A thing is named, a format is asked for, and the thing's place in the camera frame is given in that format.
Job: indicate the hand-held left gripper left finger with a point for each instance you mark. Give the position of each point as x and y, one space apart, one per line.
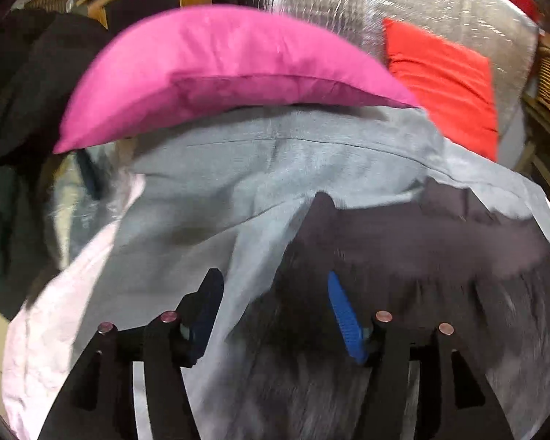
205 323

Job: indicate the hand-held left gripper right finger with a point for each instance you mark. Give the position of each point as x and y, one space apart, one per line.
347 325

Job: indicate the dark quilted jacket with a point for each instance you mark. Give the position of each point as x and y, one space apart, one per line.
440 256

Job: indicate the white bed sheet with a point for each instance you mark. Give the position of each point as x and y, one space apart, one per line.
50 330

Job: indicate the pink pillow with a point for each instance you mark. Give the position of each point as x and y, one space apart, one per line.
220 68

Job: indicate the red pillow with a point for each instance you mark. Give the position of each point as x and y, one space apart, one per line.
444 82

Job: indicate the black padded coat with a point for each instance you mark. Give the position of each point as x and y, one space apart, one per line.
23 101

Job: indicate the wicker chair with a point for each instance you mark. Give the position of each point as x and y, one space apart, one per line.
547 101

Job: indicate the silver foil mat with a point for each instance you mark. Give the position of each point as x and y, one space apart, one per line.
330 4

